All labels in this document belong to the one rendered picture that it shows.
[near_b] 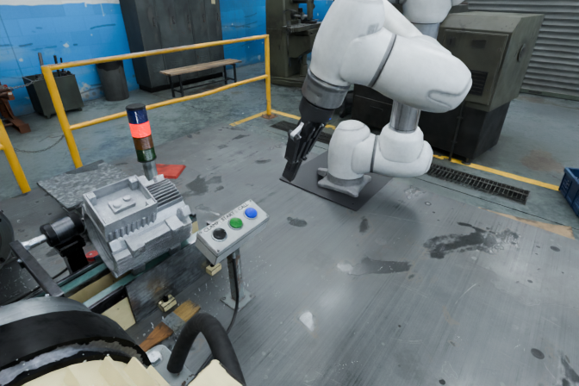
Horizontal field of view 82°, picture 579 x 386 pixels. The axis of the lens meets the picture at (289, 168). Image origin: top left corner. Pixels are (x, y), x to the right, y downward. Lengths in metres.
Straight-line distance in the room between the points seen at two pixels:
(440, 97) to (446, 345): 0.59
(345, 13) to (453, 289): 0.81
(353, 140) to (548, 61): 5.74
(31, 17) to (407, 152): 5.34
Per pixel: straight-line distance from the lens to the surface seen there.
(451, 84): 0.65
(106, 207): 0.87
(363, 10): 0.61
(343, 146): 1.32
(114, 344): 0.30
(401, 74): 0.62
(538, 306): 1.18
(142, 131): 1.19
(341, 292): 1.01
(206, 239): 0.77
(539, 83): 6.93
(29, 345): 0.27
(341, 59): 0.62
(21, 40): 5.88
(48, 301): 0.64
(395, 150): 1.30
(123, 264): 0.88
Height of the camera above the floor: 1.55
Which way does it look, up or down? 28 degrees down
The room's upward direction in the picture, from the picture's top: straight up
